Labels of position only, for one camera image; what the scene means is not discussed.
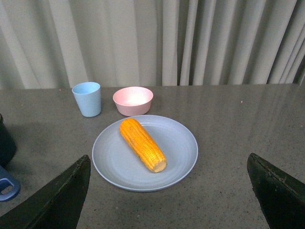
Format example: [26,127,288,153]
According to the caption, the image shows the light blue cup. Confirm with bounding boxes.
[72,82,102,117]

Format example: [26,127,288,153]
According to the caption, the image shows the white curtain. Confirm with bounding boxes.
[0,0,305,89]

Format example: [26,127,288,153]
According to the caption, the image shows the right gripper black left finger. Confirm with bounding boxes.
[0,155,91,229]

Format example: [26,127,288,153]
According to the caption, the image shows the light blue plate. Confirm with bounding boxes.
[92,115,198,192]

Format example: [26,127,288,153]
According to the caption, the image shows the yellow corn cob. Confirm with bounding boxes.
[120,118,167,173]

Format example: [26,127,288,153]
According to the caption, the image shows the dark blue saucepan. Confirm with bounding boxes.
[0,115,21,202]

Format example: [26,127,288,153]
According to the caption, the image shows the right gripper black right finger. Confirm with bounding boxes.
[247,153,305,229]

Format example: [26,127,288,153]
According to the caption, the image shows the pink bowl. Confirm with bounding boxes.
[112,86,153,116]

